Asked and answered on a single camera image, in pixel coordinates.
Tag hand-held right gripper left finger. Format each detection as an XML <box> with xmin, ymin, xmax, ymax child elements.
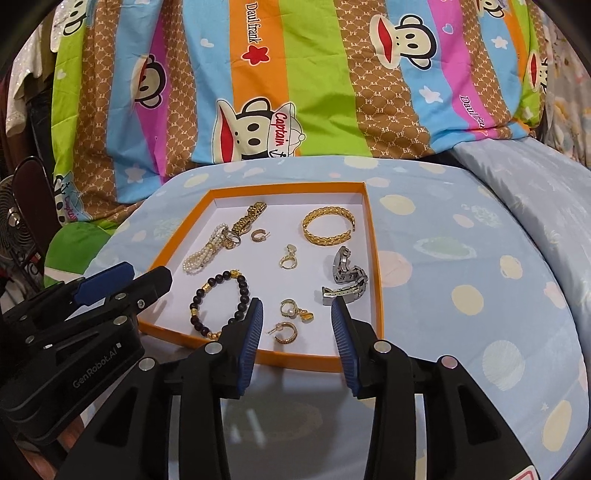
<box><xmin>58</xmin><ymin>298</ymin><xmax>265</xmax><ymax>480</ymax></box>

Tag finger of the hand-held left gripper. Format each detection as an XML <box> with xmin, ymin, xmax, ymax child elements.
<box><xmin>0</xmin><ymin>261</ymin><xmax>136</xmax><ymax>326</ymax></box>
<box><xmin>21</xmin><ymin>266</ymin><xmax>174</xmax><ymax>344</ymax></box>

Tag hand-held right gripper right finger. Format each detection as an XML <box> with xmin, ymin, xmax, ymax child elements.
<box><xmin>330</xmin><ymin>295</ymin><xmax>539</xmax><ymax>480</ymax></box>

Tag large gold hoop earring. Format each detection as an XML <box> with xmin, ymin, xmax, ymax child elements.
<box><xmin>269</xmin><ymin>322</ymin><xmax>300</xmax><ymax>345</ymax></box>

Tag gold earring with pendant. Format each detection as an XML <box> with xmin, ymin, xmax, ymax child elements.
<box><xmin>280</xmin><ymin>299</ymin><xmax>315</xmax><ymax>323</ymax></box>

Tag white pearl bracelet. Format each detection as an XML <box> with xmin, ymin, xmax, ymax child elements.
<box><xmin>183</xmin><ymin>224</ymin><xmax>232</xmax><ymax>274</ymax></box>

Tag black bead bracelet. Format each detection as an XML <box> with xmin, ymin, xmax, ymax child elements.
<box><xmin>189</xmin><ymin>269</ymin><xmax>252</xmax><ymax>342</ymax></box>

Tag silver wristwatch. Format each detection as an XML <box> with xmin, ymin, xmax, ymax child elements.
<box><xmin>322</xmin><ymin>246</ymin><xmax>369</xmax><ymax>306</ymax></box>

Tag orange white cardboard box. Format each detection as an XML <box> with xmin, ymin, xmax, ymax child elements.
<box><xmin>137</xmin><ymin>181</ymin><xmax>385</xmax><ymax>361</ymax></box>

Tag gold woven bangle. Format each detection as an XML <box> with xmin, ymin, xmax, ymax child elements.
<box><xmin>302</xmin><ymin>208</ymin><xmax>356</xmax><ymax>246</ymax></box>

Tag black electric fan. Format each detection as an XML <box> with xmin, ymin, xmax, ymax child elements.
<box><xmin>0</xmin><ymin>157</ymin><xmax>48</xmax><ymax>278</ymax></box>

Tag light blue dotted sheet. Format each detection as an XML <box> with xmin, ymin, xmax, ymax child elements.
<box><xmin>81</xmin><ymin>156</ymin><xmax>591</xmax><ymax>480</ymax></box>

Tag gold wristwatch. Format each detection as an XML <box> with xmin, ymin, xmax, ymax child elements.
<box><xmin>222</xmin><ymin>202</ymin><xmax>269</xmax><ymax>248</ymax></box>

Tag hanging clothes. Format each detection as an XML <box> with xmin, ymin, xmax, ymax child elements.
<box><xmin>0</xmin><ymin>14</ymin><xmax>61</xmax><ymax>185</ymax></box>

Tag light blue quilt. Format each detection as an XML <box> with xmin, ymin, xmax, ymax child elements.
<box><xmin>450</xmin><ymin>138</ymin><xmax>591</xmax><ymax>333</ymax></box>

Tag colourful monkey printed blanket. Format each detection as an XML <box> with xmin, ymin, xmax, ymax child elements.
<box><xmin>44</xmin><ymin>0</ymin><xmax>550</xmax><ymax>287</ymax></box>

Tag grey floral cloth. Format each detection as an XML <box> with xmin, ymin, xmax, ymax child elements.
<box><xmin>536</xmin><ymin>9</ymin><xmax>591</xmax><ymax>162</ymax></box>

